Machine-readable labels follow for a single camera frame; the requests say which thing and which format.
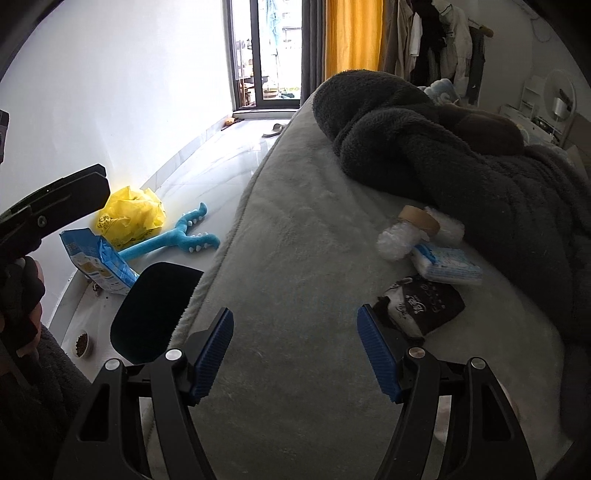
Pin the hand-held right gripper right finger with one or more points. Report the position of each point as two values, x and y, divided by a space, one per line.
376 355

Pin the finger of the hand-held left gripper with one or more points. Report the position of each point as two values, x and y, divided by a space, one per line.
64 198

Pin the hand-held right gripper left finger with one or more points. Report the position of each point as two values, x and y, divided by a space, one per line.
214 355

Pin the black trash bin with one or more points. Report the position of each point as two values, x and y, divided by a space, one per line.
152 314

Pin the brown cardboard tube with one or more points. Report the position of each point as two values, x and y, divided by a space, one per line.
418 219

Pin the person's left hand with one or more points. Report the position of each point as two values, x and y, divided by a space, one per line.
21 300

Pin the yellow plastic bag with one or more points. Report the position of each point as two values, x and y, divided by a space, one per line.
131 214

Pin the black snack wrapper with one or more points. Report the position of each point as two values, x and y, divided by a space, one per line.
429 300

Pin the blue pet food bag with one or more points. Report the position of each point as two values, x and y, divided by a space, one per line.
104 265

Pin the blue forked plush toy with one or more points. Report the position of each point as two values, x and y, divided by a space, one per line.
161 240

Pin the blue white tissue packet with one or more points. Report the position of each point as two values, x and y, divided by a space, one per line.
445 265

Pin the small pet food bowl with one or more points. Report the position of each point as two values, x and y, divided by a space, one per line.
84 344

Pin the grey plush bed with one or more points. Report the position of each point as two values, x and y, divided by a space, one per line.
300 230

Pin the person's dark fleece clothing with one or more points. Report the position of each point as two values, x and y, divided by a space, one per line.
41 415

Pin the dark grey fleece blanket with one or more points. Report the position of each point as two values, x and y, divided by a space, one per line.
461 184

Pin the green slipper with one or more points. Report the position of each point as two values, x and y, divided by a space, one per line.
275 130

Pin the brown cushion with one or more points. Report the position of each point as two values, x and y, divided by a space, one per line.
485 129

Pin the glass sliding door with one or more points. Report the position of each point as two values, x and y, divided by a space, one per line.
268 50

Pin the light blue plush toy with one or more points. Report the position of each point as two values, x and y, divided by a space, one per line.
443 90

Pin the grey curtain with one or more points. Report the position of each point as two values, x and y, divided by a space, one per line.
314 46

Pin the white storage shelf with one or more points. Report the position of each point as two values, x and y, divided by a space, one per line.
531 99

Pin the hanging dark grey garment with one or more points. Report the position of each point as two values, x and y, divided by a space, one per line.
475 64

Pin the white standing fan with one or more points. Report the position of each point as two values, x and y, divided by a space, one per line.
559 99

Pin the yellow curtain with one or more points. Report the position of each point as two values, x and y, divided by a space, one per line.
353 37

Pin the hanging white jacket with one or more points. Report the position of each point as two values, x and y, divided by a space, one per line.
455 41

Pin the hanging black garment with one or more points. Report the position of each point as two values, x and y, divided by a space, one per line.
429 32

